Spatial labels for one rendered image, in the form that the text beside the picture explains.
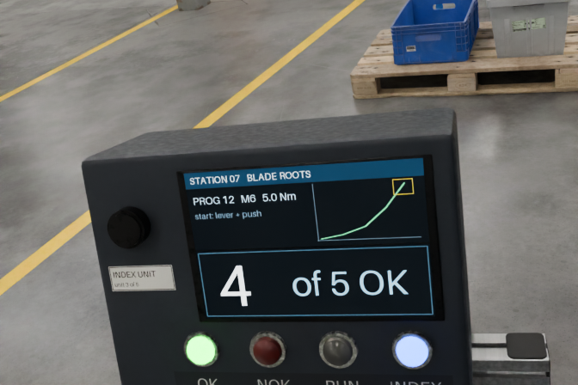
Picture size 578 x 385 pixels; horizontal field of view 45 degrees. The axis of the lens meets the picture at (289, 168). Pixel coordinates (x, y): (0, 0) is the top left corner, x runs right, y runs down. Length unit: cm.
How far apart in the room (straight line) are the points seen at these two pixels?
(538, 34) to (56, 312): 261
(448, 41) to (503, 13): 31
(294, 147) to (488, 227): 222
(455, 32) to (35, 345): 250
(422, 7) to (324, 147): 395
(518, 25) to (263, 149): 334
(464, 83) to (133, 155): 333
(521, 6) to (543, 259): 160
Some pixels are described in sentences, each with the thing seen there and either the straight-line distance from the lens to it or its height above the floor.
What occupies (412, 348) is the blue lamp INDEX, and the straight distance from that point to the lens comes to 47.
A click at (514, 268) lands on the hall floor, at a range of 244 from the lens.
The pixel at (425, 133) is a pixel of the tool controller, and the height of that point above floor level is 125.
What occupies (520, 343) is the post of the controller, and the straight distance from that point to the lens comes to 58.
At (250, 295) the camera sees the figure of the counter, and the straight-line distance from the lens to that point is 49.
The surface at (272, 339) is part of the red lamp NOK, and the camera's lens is 50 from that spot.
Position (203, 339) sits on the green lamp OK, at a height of 113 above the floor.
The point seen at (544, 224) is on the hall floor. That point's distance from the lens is 266.
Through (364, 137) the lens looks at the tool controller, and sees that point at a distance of 44.
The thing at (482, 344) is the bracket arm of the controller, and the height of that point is 105.
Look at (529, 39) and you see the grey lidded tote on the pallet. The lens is 379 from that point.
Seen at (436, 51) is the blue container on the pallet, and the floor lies 21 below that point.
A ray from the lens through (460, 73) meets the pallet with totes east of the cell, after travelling 374.
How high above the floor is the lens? 144
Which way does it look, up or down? 26 degrees down
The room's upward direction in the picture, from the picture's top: 11 degrees counter-clockwise
